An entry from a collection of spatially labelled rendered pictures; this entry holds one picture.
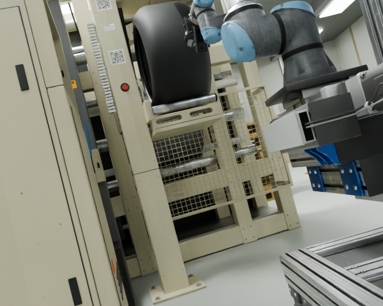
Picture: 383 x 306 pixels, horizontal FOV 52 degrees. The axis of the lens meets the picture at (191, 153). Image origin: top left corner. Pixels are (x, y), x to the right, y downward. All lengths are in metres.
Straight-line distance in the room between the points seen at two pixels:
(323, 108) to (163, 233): 1.33
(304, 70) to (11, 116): 0.81
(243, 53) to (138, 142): 1.02
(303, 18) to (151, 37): 0.94
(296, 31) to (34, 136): 0.78
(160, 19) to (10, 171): 1.10
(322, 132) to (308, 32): 0.42
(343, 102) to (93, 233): 0.74
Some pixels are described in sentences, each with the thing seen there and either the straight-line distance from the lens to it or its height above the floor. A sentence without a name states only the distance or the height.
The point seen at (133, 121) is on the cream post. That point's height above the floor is 0.88.
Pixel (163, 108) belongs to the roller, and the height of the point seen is 0.90.
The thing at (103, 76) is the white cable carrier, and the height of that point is 1.14.
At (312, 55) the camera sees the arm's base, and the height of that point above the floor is 0.78.
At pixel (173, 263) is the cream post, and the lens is 2.01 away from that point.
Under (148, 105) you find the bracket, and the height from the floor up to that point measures 0.92.
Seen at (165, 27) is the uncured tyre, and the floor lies 1.25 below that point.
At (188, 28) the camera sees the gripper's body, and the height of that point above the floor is 1.15.
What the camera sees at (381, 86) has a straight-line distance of 0.77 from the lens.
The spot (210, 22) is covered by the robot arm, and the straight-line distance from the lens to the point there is 1.51.
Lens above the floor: 0.57
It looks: 2 degrees up
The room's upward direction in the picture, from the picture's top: 15 degrees counter-clockwise
